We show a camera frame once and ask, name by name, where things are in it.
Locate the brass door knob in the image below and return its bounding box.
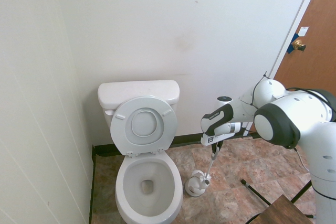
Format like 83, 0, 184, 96
292, 39, 308, 53

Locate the blue tape strip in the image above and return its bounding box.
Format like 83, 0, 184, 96
287, 33, 300, 55

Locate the white toilet brush holder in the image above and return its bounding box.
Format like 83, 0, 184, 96
184, 170, 212, 198

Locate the white toilet tank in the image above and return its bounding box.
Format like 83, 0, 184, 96
100, 100, 180, 130

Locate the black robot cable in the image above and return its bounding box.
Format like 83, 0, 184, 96
249, 71, 271, 110

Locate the white toilet bowl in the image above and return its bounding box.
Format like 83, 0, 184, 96
114, 150, 184, 224

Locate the white toilet seat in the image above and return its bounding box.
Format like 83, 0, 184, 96
110, 95, 179, 158

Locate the white toilet brush grey grip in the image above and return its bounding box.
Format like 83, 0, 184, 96
195, 145, 221, 186

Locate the white toilet tank lid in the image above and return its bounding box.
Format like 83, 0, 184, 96
97, 80, 182, 110

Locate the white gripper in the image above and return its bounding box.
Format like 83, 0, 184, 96
201, 126, 233, 155

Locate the white toilet seat cover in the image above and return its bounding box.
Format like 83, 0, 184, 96
130, 109, 159, 138

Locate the dark wooden table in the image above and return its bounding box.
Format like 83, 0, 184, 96
255, 194, 320, 224

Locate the brown wooden door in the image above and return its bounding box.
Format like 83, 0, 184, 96
272, 0, 336, 90

